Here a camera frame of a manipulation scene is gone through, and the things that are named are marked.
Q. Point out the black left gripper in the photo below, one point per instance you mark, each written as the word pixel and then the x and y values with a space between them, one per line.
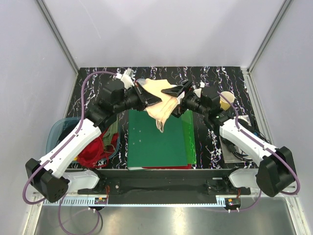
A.
pixel 145 97

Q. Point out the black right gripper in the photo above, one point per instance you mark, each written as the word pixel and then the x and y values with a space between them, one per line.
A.
pixel 179 109

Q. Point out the beige bra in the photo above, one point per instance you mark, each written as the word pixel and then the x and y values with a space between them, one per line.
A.
pixel 161 111

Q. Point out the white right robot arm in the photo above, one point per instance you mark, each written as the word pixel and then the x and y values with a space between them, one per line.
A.
pixel 275 172

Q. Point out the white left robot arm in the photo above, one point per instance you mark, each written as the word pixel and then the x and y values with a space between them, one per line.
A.
pixel 48 175

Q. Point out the light green plastic folder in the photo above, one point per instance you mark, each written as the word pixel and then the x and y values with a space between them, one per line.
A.
pixel 189 137

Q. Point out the olive green garment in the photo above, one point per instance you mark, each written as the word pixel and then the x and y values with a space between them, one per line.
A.
pixel 110 137

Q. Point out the paper cup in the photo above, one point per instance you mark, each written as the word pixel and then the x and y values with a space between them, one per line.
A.
pixel 226 99

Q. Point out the red folder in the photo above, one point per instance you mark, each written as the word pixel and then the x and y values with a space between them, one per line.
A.
pixel 188 166

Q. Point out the red garment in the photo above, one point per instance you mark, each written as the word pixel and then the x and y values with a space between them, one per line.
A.
pixel 99 151

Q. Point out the blue plastic basket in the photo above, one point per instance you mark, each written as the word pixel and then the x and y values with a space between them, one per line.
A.
pixel 59 131

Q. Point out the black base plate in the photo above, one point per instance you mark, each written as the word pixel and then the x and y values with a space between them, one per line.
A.
pixel 210 181

